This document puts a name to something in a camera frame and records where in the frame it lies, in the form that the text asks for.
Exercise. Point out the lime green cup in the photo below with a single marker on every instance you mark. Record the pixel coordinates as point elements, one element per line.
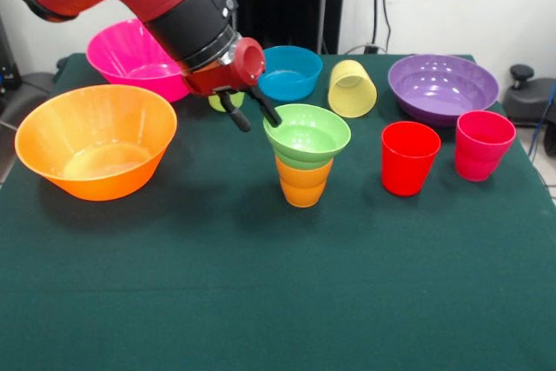
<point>215,104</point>

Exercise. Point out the dark chair base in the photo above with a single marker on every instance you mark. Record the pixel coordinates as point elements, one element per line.
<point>527,101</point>
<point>30,93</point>

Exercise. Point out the red cup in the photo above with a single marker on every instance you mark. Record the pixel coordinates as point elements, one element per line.
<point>406,171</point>

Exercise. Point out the yellow cup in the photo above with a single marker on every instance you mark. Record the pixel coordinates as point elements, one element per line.
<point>352,97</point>

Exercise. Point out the small green bowl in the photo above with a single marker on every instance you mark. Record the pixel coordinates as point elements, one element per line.
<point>304,136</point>

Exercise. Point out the large pink bowl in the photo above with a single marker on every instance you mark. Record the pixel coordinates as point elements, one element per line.
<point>126,58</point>

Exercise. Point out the blue bowl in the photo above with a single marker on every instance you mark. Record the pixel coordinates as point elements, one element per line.
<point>295,84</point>

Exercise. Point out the orange cup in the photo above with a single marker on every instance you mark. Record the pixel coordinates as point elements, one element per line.
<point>304,188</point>

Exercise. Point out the magenta cup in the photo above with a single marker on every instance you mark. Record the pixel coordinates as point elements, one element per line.
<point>478,158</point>

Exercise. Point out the purple bowl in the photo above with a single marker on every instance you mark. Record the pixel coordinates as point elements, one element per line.
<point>443,106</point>

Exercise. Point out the large orange bowl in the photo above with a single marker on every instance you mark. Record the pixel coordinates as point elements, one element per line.
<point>95,180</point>

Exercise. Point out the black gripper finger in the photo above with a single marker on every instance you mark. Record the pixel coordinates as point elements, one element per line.
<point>267,108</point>
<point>236,115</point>

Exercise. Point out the dark green tablecloth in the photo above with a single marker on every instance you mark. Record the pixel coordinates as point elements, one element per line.
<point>260,258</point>

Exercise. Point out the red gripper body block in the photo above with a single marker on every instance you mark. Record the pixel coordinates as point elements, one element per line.
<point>226,75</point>

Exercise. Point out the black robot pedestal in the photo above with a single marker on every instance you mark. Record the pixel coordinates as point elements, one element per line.
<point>282,6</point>

